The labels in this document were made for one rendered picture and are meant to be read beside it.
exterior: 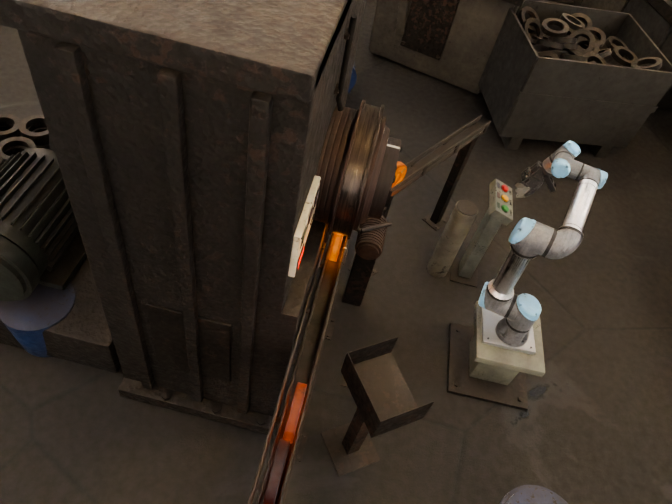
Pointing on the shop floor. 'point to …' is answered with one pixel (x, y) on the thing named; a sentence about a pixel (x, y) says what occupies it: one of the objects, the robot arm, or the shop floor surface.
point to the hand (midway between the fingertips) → (519, 196)
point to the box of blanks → (573, 76)
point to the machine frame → (193, 179)
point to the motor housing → (364, 260)
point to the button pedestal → (464, 269)
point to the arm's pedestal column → (481, 374)
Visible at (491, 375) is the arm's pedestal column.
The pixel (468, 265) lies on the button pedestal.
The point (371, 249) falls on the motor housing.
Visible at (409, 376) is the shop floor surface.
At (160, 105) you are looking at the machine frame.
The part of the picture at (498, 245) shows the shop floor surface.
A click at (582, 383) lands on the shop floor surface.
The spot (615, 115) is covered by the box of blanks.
